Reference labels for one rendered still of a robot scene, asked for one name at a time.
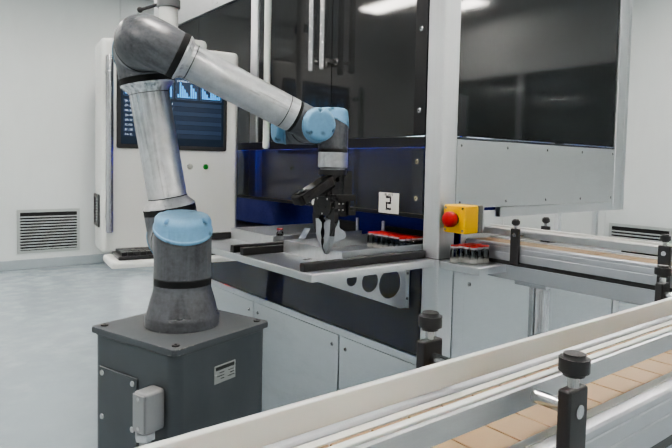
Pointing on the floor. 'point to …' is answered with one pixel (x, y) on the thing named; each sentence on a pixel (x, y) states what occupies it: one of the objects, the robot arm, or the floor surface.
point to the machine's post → (441, 129)
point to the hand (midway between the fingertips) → (323, 249)
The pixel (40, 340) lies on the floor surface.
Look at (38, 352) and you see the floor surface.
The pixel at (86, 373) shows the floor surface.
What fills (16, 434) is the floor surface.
